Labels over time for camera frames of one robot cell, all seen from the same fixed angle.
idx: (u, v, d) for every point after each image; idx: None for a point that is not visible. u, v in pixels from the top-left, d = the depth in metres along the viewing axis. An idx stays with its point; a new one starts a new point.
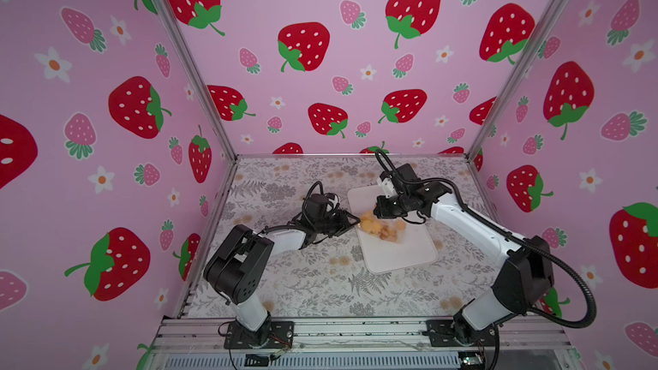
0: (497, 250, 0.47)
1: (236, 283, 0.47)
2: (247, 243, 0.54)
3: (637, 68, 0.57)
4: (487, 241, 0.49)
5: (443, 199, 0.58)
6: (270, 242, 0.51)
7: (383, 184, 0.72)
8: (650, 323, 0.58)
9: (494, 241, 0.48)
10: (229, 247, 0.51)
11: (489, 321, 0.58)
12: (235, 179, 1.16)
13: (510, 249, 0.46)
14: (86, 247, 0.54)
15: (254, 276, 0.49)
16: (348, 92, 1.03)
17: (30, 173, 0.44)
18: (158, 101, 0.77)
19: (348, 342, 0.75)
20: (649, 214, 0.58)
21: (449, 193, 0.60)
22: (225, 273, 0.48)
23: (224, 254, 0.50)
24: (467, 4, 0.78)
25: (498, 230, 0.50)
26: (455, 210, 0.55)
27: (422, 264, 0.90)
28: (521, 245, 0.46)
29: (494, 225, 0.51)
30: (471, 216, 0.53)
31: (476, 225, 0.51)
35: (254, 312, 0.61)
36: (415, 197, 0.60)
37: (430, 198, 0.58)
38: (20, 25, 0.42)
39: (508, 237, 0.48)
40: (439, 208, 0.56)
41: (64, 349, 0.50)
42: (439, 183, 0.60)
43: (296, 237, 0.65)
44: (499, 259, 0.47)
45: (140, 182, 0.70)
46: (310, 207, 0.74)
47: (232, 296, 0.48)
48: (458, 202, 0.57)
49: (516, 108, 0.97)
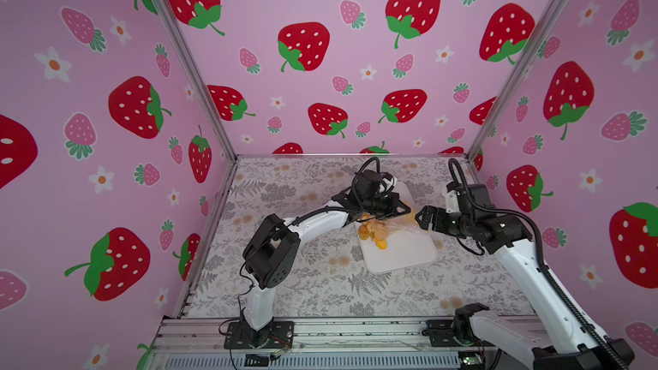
0: (565, 335, 0.40)
1: (267, 270, 0.51)
2: (279, 231, 0.55)
3: (637, 68, 0.57)
4: (553, 319, 0.42)
5: (519, 247, 0.48)
6: (296, 239, 0.50)
7: (448, 196, 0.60)
8: (650, 323, 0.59)
9: (566, 324, 0.40)
10: (260, 236, 0.53)
11: (493, 342, 0.59)
12: (234, 179, 1.16)
13: (583, 343, 0.38)
14: (86, 248, 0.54)
15: (286, 265, 0.52)
16: (348, 92, 1.03)
17: (31, 173, 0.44)
18: (158, 101, 0.77)
19: (348, 342, 0.75)
20: (650, 214, 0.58)
21: (528, 240, 0.49)
22: (259, 261, 0.52)
23: (256, 242, 0.53)
24: (467, 4, 0.78)
25: (574, 314, 0.41)
26: (530, 265, 0.46)
27: (422, 263, 0.90)
28: (598, 344, 0.38)
29: (572, 305, 0.42)
30: (546, 282, 0.44)
31: (550, 295, 0.43)
35: (262, 311, 0.61)
36: (481, 227, 0.53)
37: (503, 238, 0.49)
38: (20, 25, 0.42)
39: (586, 328, 0.40)
40: (511, 254, 0.48)
41: (63, 350, 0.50)
42: (517, 219, 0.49)
43: (333, 220, 0.62)
44: (566, 348, 0.40)
45: (140, 181, 0.70)
46: (361, 182, 0.68)
47: (262, 281, 0.51)
48: (537, 259, 0.47)
49: (516, 108, 0.97)
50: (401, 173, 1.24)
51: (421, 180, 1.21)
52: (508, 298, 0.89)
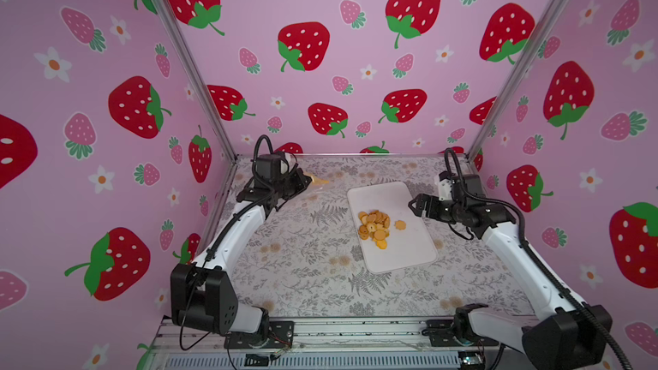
0: (544, 301, 0.43)
1: (212, 318, 0.44)
2: (199, 274, 0.46)
3: (637, 68, 0.57)
4: (535, 289, 0.45)
5: (502, 227, 0.53)
6: (222, 273, 0.43)
7: (441, 185, 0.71)
8: (650, 323, 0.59)
9: (546, 291, 0.43)
10: (180, 296, 0.43)
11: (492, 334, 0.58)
12: (235, 179, 1.16)
13: (560, 307, 0.41)
14: (86, 249, 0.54)
15: (230, 301, 0.45)
16: (348, 92, 1.03)
17: (31, 173, 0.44)
18: (158, 101, 0.77)
19: (349, 342, 0.75)
20: (650, 214, 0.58)
21: (511, 222, 0.53)
22: (198, 313, 0.44)
23: (181, 304, 0.44)
24: (467, 3, 0.78)
25: (552, 282, 0.44)
26: (512, 243, 0.50)
27: (422, 264, 0.90)
28: (576, 308, 0.41)
29: (553, 275, 0.45)
30: (527, 256, 0.48)
31: (531, 268, 0.46)
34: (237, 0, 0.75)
35: (248, 319, 0.60)
36: (470, 213, 0.57)
37: (488, 221, 0.54)
38: (20, 25, 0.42)
39: (564, 294, 0.42)
40: (494, 235, 0.52)
41: (63, 349, 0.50)
42: (504, 207, 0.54)
43: (249, 222, 0.54)
44: (546, 313, 0.42)
45: (140, 182, 0.70)
46: (262, 167, 0.63)
47: (214, 330, 0.44)
48: (519, 235, 0.51)
49: (516, 108, 0.97)
50: (401, 173, 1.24)
51: (421, 180, 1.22)
52: (508, 298, 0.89)
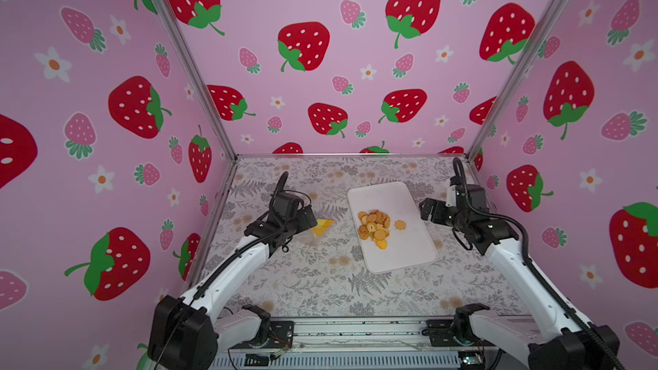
0: (550, 321, 0.42)
1: (184, 362, 0.40)
2: (184, 310, 0.44)
3: (637, 68, 0.57)
4: (540, 307, 0.44)
5: (505, 244, 0.52)
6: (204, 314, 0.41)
7: (451, 190, 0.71)
8: (650, 323, 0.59)
9: (550, 311, 0.43)
10: (159, 331, 0.41)
11: (493, 340, 0.58)
12: (234, 179, 1.16)
13: (565, 326, 0.41)
14: (86, 249, 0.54)
15: (206, 349, 0.42)
16: (348, 92, 1.03)
17: (31, 173, 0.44)
18: (158, 101, 0.77)
19: (348, 342, 0.75)
20: (650, 215, 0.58)
21: (513, 238, 0.53)
22: (172, 355, 0.41)
23: (158, 340, 0.42)
24: (468, 3, 0.78)
25: (557, 301, 0.44)
26: (515, 260, 0.50)
27: (422, 264, 0.90)
28: (582, 329, 0.40)
29: (557, 294, 0.45)
30: (530, 273, 0.48)
31: (535, 287, 0.46)
34: (237, 0, 0.75)
35: (243, 330, 0.59)
36: (473, 229, 0.58)
37: (491, 237, 0.54)
38: (20, 24, 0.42)
39: (570, 313, 0.42)
40: (498, 252, 0.52)
41: (63, 350, 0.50)
42: (505, 223, 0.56)
43: (248, 265, 0.52)
44: (551, 332, 0.42)
45: (140, 181, 0.70)
46: (279, 204, 0.63)
47: None
48: (523, 253, 0.51)
49: (516, 108, 0.97)
50: (401, 173, 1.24)
51: (421, 180, 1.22)
52: (508, 298, 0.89)
